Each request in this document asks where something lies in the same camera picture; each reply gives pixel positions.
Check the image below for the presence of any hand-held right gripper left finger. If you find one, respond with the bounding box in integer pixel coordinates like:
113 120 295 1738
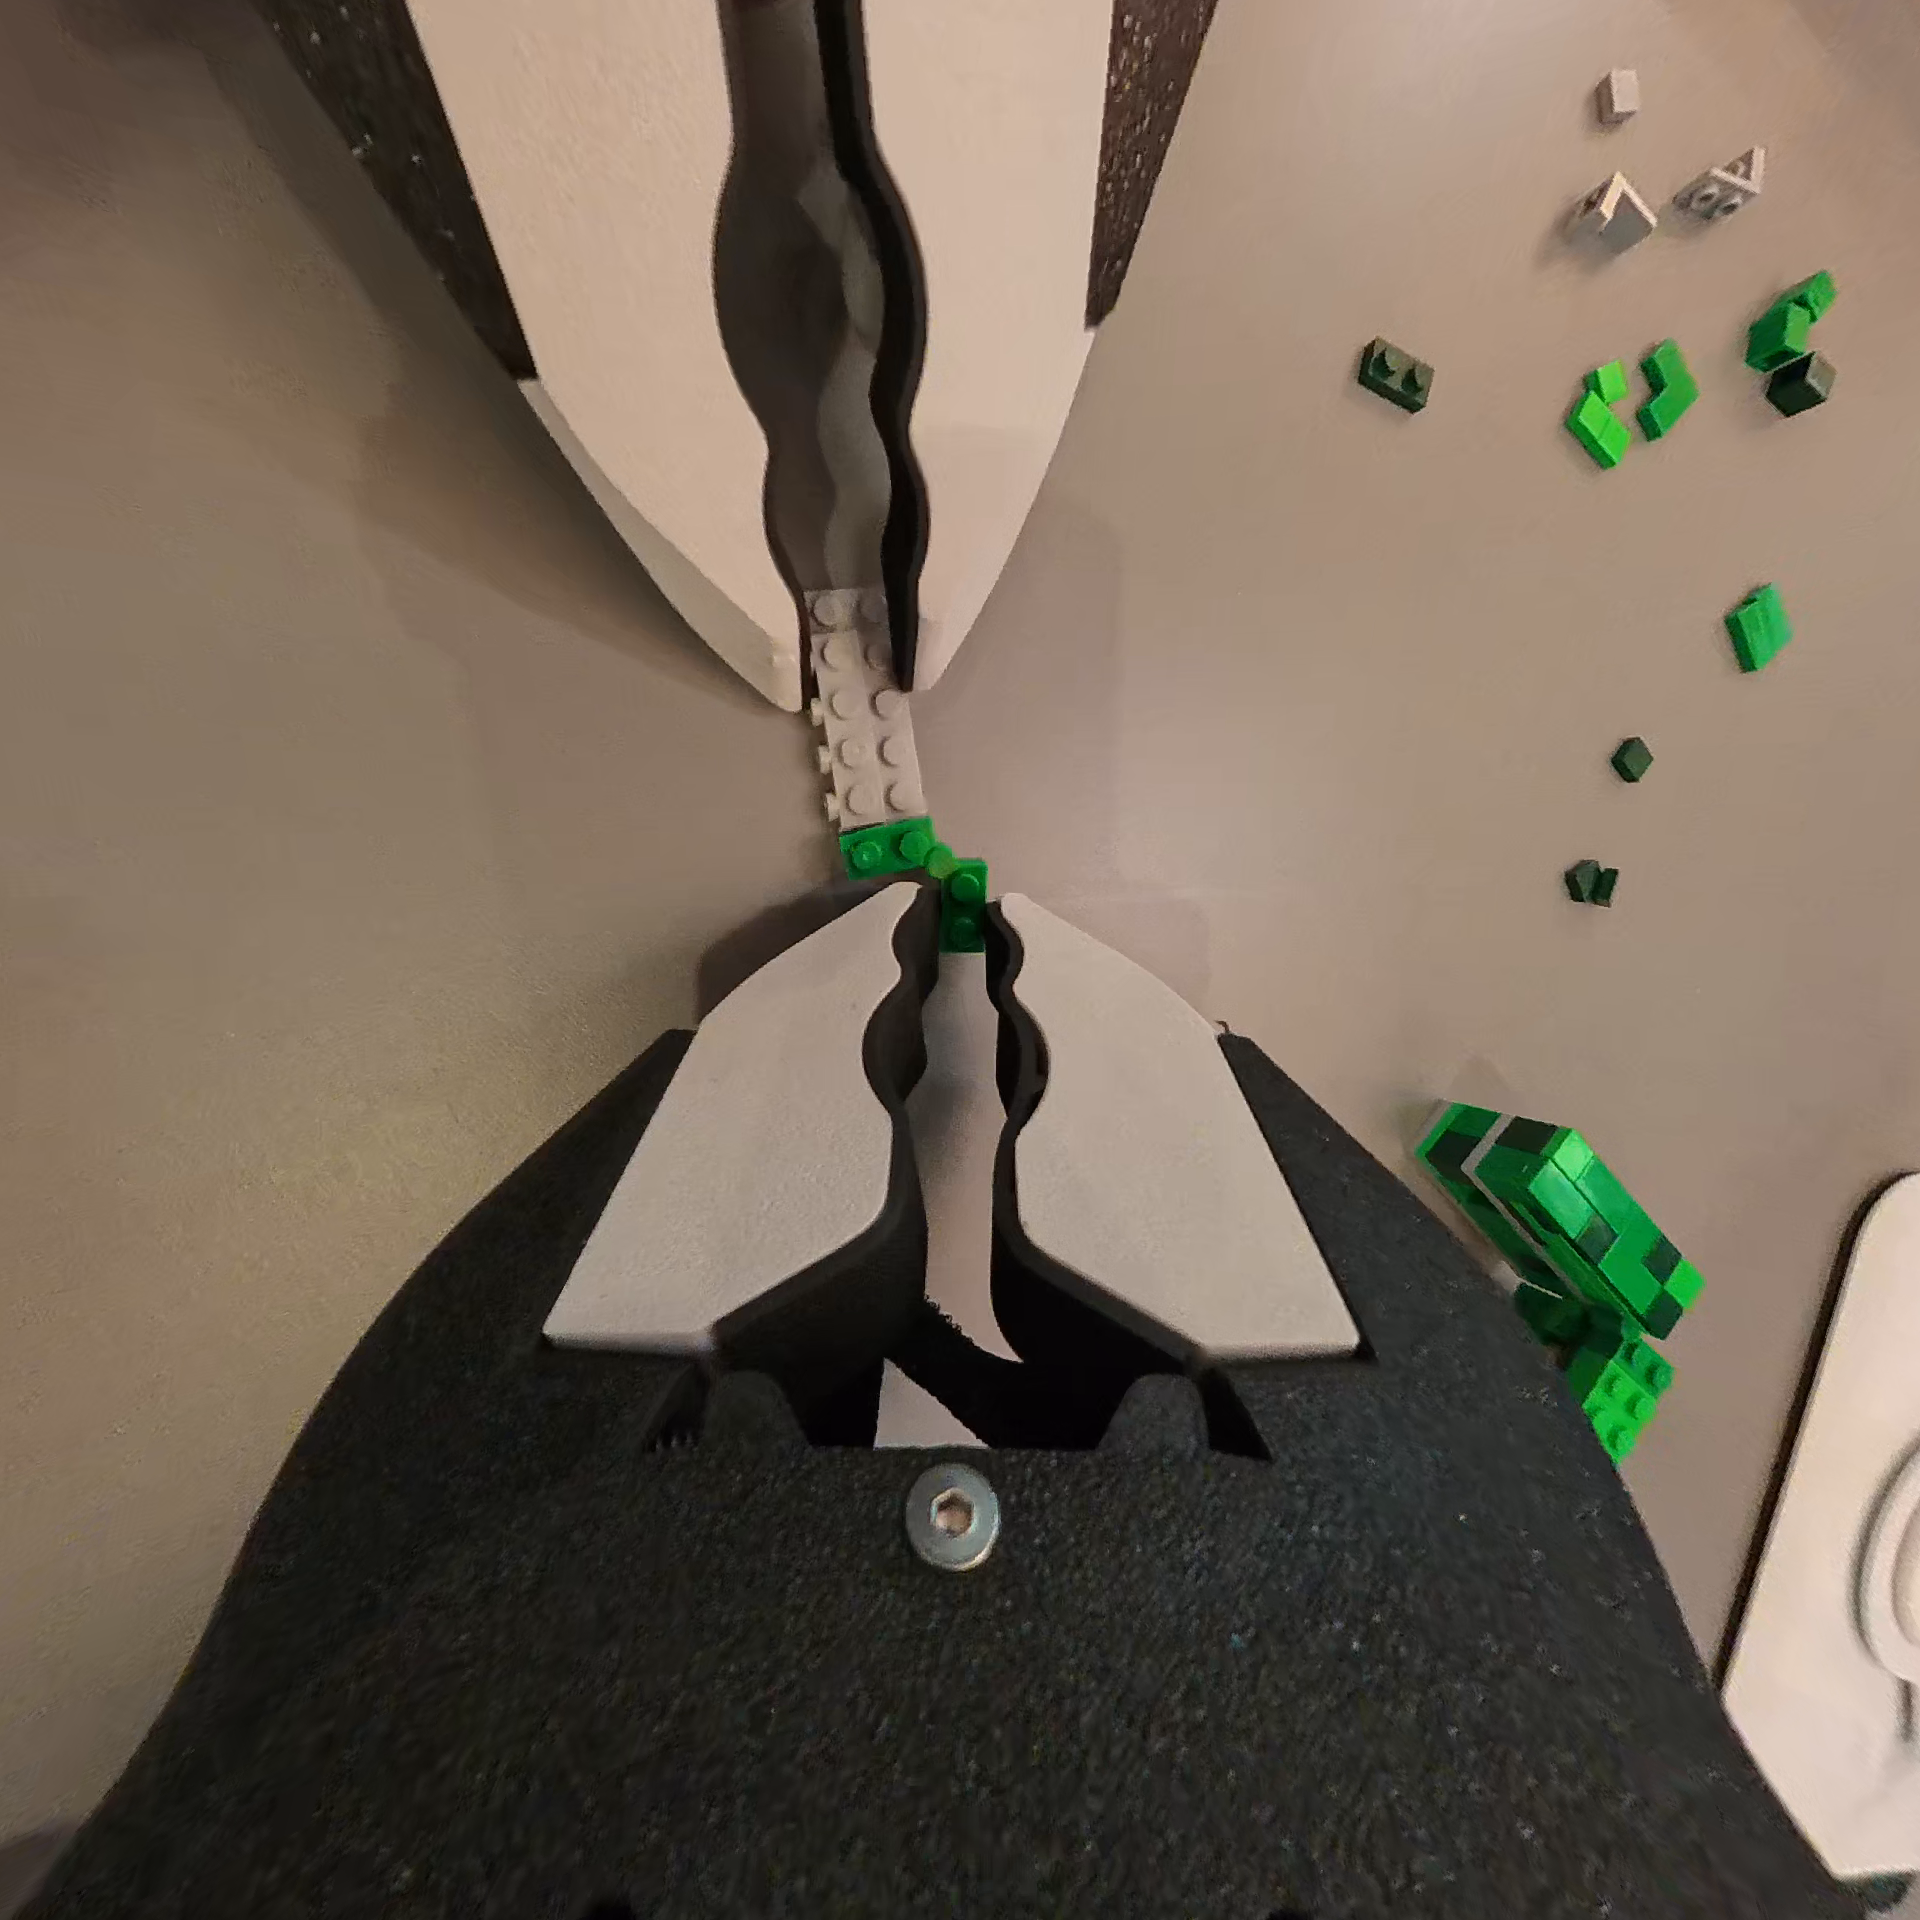
542 881 939 1451

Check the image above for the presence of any green angled brick plate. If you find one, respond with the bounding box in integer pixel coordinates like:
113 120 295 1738
836 819 997 958

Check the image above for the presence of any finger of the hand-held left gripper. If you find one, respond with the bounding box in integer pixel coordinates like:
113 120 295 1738
859 0 1123 696
408 0 853 713

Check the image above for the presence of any green studded plate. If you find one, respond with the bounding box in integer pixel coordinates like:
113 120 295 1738
1560 1321 1677 1466

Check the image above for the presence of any small green angled plate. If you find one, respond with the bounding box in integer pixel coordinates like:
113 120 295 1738
1633 340 1704 445
1565 360 1638 473

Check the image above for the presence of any grey desk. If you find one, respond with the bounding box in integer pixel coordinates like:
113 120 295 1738
0 0 1920 1920

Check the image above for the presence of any green brick assembly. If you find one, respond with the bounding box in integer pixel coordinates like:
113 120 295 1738
1414 1098 1709 1345

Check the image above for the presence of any grey long brick plate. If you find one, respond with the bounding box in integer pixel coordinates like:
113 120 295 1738
777 588 929 836

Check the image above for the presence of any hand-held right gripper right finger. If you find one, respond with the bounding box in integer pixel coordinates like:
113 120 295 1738
982 890 1364 1453

